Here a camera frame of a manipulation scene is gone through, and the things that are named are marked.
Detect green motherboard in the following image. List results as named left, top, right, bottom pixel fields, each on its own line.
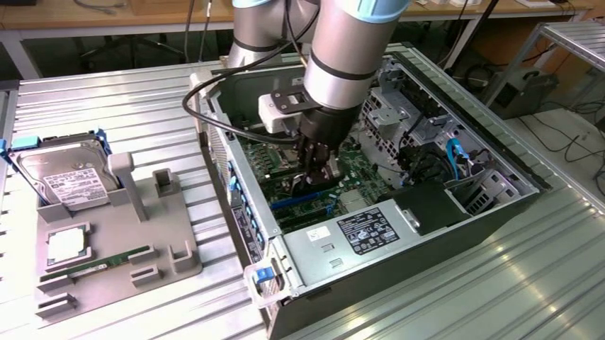
left=234, top=122, right=399, bottom=234

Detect black floor cables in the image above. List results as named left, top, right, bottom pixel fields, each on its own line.
left=516, top=101, right=605, bottom=187

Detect blue disk caddy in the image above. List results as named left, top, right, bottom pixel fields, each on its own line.
left=0, top=126, right=114, bottom=210

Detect long wooden desk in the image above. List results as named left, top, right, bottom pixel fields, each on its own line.
left=0, top=0, right=237, bottom=81

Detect silver power supply unit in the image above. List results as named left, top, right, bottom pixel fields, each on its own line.
left=281, top=197, right=417, bottom=289

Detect silver drive cage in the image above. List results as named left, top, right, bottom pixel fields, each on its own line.
left=359, top=86, right=417, bottom=171

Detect small silver heat sink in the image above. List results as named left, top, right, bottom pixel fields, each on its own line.
left=339, top=191, right=371, bottom=210

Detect black chair base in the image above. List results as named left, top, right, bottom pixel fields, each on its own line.
left=77, top=32, right=188, bottom=63

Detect open grey PC case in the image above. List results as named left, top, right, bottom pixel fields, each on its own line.
left=188, top=42, right=554, bottom=340

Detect CPU socket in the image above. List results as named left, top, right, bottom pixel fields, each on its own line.
left=275, top=143, right=303, bottom=166

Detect grey parts rack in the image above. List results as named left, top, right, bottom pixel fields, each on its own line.
left=31, top=152, right=205, bottom=322

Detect wooden desk with grey legs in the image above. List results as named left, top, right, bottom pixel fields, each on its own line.
left=396, top=0, right=592, bottom=74

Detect metal slat side table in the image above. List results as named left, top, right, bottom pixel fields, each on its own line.
left=518, top=22, right=605, bottom=118

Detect black expansion slot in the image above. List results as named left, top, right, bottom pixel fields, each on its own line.
left=275, top=204, right=332, bottom=223
left=280, top=212, right=339, bottom=233

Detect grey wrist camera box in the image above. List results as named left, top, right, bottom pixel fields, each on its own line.
left=257, top=90, right=313, bottom=135

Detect blue expansion slot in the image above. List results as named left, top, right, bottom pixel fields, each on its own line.
left=269, top=193, right=324, bottom=210

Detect black floor device box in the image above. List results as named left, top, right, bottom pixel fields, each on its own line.
left=483, top=68, right=560, bottom=120

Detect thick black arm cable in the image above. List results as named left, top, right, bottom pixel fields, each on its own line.
left=180, top=0, right=313, bottom=145

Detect blue SATA wire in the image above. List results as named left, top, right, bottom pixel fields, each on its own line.
left=444, top=137, right=470, bottom=186

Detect grey case handle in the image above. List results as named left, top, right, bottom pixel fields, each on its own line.
left=189, top=72, right=224, bottom=104
left=241, top=261, right=289, bottom=307

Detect green RAM stick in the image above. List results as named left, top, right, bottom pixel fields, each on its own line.
left=41, top=246, right=149, bottom=281

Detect blue case latch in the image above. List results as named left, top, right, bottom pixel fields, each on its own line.
left=250, top=268, right=276, bottom=285

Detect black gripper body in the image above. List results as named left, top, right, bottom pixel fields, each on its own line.
left=295, top=103, right=364, bottom=152

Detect thin hanging grey cable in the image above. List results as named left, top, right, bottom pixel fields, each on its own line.
left=182, top=0, right=212, bottom=64

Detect silver CPU chip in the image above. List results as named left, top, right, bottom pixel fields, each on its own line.
left=45, top=226, right=97, bottom=267

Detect black wire bundle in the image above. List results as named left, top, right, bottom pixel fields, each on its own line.
left=397, top=140, right=449, bottom=186

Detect silver hard disk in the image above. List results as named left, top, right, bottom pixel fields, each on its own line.
left=9, top=141, right=120, bottom=213

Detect black hanging desk cable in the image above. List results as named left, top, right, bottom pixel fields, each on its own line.
left=441, top=0, right=474, bottom=70

